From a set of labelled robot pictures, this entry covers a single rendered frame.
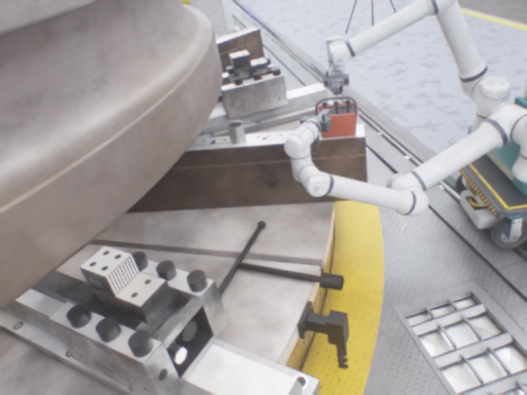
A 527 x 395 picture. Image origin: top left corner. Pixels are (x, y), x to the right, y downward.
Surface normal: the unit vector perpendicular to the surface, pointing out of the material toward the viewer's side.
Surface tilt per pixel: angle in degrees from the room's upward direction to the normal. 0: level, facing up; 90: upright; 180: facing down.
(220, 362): 0
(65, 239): 90
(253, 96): 90
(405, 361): 0
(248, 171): 90
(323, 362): 0
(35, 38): 90
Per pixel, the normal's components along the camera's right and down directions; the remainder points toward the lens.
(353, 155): -0.12, 0.57
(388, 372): -0.15, -0.82
